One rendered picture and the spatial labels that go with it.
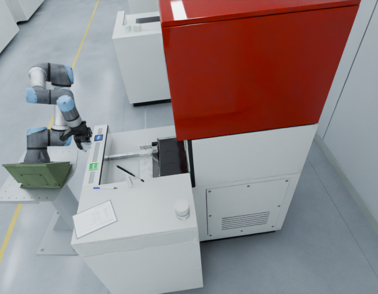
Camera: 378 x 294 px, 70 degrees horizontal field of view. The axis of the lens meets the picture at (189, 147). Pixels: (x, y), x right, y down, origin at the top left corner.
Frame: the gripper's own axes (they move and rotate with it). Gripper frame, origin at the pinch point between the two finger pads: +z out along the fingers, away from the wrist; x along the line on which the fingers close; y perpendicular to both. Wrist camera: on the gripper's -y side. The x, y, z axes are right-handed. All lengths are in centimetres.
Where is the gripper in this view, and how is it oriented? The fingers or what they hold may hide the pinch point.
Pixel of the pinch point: (84, 150)
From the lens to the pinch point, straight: 166.3
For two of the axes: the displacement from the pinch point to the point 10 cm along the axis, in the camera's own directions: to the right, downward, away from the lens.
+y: 9.9, -1.3, 0.3
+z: 0.7, 7.0, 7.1
